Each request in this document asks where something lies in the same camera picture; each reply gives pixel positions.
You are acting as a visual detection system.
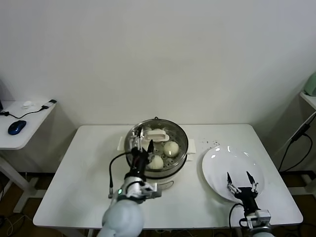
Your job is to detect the large white plate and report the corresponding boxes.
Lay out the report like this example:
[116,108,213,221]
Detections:
[201,145,265,203]

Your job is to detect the white steamer pot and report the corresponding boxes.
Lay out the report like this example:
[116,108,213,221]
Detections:
[116,135,198,191]

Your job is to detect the round glass pot lid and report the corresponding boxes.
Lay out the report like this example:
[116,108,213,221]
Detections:
[124,119,188,168]

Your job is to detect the pale green appliance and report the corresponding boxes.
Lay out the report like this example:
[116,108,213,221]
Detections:
[303,71,316,96]

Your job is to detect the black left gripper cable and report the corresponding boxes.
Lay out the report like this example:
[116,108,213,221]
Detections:
[108,150,135,198]

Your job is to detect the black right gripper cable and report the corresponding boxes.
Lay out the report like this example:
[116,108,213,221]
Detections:
[228,202,249,237]

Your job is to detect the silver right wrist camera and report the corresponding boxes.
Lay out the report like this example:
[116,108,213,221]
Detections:
[245,209,272,227]

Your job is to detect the white side desk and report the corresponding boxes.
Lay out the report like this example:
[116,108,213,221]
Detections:
[0,100,57,214]

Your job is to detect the blue computer mouse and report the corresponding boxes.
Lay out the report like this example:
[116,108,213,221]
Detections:
[6,120,27,136]

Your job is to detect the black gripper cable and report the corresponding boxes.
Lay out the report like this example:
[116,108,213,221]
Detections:
[108,150,135,198]
[228,202,249,237]

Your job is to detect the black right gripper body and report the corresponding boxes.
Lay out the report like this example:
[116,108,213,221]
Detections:
[234,188,259,213]

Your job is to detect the stainless steel steamer basket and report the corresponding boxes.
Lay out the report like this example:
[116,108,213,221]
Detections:
[124,119,189,179]

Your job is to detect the black power cable with brick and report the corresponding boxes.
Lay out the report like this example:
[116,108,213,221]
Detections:
[277,123,313,173]

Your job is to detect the white shelf board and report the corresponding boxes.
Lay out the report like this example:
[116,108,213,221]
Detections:
[299,90,316,111]

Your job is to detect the black cable with adapter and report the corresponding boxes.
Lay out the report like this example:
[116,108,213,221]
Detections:
[0,99,57,119]

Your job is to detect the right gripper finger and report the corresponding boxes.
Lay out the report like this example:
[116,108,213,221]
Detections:
[226,172,242,196]
[246,171,259,194]

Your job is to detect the thin white cable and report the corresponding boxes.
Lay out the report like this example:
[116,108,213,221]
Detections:
[274,115,316,155]

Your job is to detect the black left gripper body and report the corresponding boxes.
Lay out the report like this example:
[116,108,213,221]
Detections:
[130,147,151,174]

